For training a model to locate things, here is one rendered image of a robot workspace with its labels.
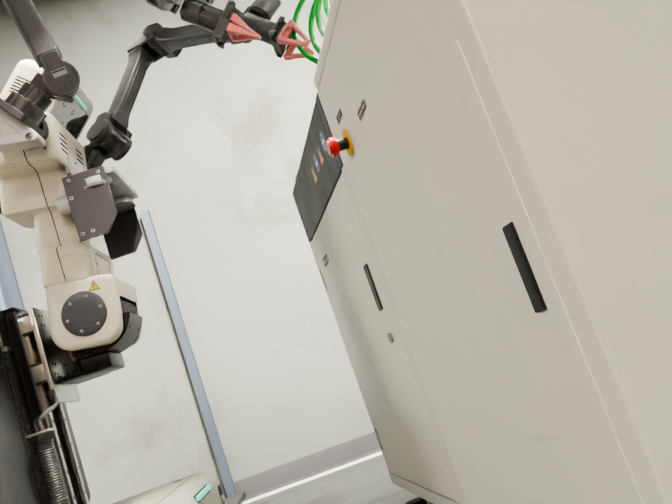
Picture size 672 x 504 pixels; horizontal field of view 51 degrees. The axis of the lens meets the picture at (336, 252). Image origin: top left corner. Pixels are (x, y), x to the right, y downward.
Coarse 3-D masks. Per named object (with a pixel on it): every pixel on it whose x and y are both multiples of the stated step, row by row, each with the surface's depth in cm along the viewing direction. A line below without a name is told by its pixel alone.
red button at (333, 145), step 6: (342, 132) 132; (330, 138) 130; (342, 138) 131; (348, 138) 130; (330, 144) 130; (336, 144) 129; (342, 144) 130; (348, 144) 131; (330, 150) 130; (336, 150) 130; (342, 150) 131; (348, 150) 132
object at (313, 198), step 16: (320, 128) 150; (320, 144) 155; (304, 160) 177; (304, 176) 184; (320, 176) 165; (336, 176) 149; (304, 192) 191; (320, 192) 170; (304, 208) 199; (320, 208) 176
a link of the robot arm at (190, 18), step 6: (186, 0) 170; (192, 0) 170; (198, 0) 174; (204, 0) 172; (186, 6) 169; (192, 6) 169; (198, 6) 169; (180, 12) 170; (186, 12) 170; (192, 12) 169; (198, 12) 169; (186, 18) 171; (192, 18) 170
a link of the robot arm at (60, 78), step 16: (16, 0) 156; (16, 16) 156; (32, 16) 157; (32, 32) 157; (48, 32) 159; (32, 48) 157; (48, 48) 158; (48, 64) 157; (64, 64) 158; (48, 80) 157; (64, 80) 158; (64, 96) 159
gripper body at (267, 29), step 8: (280, 16) 182; (264, 24) 184; (272, 24) 184; (280, 24) 183; (256, 32) 185; (264, 32) 184; (272, 32) 180; (264, 40) 186; (272, 40) 183; (280, 56) 189
